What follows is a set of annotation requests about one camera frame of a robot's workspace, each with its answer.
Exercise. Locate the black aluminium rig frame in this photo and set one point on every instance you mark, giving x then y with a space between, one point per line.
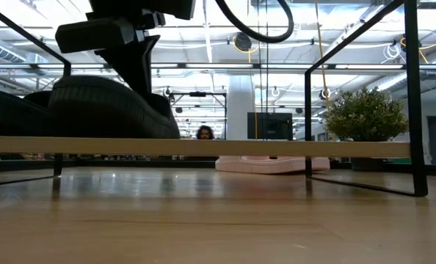
130 164

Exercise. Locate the potted green plant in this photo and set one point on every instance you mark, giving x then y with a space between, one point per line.
365 117

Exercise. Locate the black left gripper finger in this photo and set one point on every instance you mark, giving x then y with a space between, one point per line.
133 62

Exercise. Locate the black slide sandal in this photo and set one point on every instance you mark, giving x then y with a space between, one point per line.
104 113
9 113

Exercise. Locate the person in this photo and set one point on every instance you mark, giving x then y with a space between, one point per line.
205 132

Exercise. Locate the black monitor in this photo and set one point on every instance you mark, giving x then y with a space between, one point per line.
271 126

